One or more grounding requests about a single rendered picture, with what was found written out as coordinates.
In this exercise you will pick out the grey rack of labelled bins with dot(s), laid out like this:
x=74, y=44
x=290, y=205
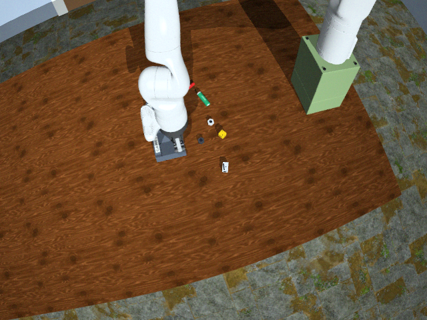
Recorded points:
x=167, y=151

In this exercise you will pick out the green aa battery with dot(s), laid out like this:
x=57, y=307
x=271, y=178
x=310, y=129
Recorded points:
x=202, y=97

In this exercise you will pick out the yellow die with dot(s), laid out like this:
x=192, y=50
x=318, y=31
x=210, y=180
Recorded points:
x=222, y=134

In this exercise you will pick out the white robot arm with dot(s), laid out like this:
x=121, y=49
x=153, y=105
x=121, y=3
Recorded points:
x=168, y=85

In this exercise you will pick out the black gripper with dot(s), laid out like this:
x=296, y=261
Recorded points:
x=176, y=138

